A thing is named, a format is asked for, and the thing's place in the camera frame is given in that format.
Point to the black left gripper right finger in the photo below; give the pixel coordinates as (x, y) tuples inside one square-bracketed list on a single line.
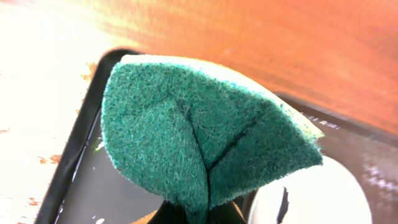
[(228, 213)]

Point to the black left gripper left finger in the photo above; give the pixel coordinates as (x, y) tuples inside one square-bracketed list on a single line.
[(169, 213)]

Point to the green yellow sponge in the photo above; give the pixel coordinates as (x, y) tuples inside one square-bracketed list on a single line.
[(199, 134)]

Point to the light blue plate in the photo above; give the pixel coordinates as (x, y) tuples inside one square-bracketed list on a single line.
[(326, 194)]

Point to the black water tray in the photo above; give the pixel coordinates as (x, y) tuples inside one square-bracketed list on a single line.
[(86, 187)]

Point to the grey serving tray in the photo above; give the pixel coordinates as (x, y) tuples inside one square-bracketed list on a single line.
[(369, 154)]

